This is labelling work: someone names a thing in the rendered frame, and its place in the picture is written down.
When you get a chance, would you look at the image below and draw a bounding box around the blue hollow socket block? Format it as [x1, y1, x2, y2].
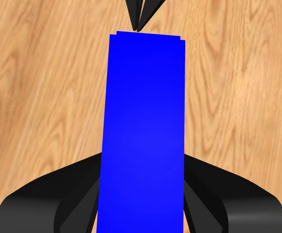
[96, 31, 186, 233]

